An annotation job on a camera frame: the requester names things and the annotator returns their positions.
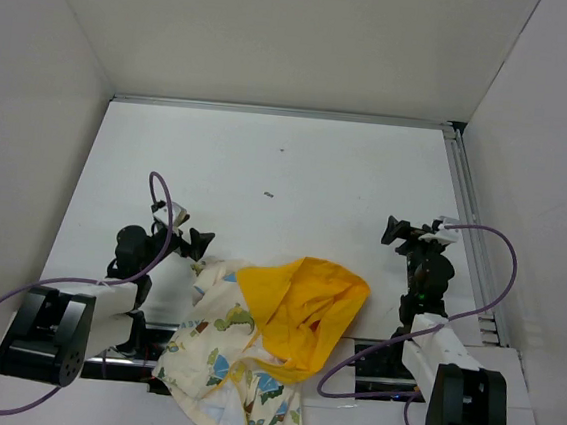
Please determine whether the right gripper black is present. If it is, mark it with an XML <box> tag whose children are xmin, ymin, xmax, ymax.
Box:
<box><xmin>377</xmin><ymin>214</ymin><xmax>448</xmax><ymax>298</ymax></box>

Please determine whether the cream dinosaur print yellow-hood jacket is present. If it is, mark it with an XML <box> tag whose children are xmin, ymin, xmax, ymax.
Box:
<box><xmin>152</xmin><ymin>257</ymin><xmax>370</xmax><ymax>425</ymax></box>

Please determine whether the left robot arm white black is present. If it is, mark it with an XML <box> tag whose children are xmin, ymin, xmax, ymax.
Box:
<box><xmin>0</xmin><ymin>220</ymin><xmax>167</xmax><ymax>387</ymax></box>

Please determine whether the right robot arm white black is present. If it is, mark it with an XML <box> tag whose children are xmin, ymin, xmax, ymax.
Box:
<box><xmin>381</xmin><ymin>217</ymin><xmax>507</xmax><ymax>425</ymax></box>

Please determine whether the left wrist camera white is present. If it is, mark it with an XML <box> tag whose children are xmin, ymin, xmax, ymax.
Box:
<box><xmin>150</xmin><ymin>201</ymin><xmax>190</xmax><ymax>236</ymax></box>

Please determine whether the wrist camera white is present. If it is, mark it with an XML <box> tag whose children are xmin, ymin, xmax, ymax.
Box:
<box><xmin>419</xmin><ymin>217</ymin><xmax>460</xmax><ymax>246</ymax></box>
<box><xmin>150</xmin><ymin>201</ymin><xmax>190</xmax><ymax>236</ymax></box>

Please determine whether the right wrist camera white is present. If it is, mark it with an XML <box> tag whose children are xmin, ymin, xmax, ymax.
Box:
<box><xmin>419</xmin><ymin>217</ymin><xmax>460</xmax><ymax>246</ymax></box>

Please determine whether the aluminium frame rail back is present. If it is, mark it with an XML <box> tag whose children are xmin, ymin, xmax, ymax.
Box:
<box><xmin>113</xmin><ymin>93</ymin><xmax>463</xmax><ymax>138</ymax></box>

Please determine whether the aluminium frame rail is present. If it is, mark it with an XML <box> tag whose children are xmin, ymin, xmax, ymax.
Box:
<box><xmin>444</xmin><ymin>121</ymin><xmax>518</xmax><ymax>348</ymax></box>
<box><xmin>113</xmin><ymin>93</ymin><xmax>463</xmax><ymax>138</ymax></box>

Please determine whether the aluminium frame rail right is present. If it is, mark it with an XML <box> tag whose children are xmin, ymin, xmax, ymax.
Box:
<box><xmin>444</xmin><ymin>121</ymin><xmax>518</xmax><ymax>348</ymax></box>

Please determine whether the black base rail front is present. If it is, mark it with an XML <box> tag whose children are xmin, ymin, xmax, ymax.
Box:
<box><xmin>79</xmin><ymin>309</ymin><xmax>433</xmax><ymax>421</ymax></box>

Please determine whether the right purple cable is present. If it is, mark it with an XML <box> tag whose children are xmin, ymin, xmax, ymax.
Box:
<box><xmin>313</xmin><ymin>210</ymin><xmax>522</xmax><ymax>425</ymax></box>

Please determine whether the purple cable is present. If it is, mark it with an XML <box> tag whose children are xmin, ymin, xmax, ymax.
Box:
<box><xmin>0</xmin><ymin>155</ymin><xmax>180</xmax><ymax>425</ymax></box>
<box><xmin>313</xmin><ymin>210</ymin><xmax>522</xmax><ymax>425</ymax></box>

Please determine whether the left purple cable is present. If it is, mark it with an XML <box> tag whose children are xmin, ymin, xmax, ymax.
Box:
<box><xmin>0</xmin><ymin>155</ymin><xmax>180</xmax><ymax>425</ymax></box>

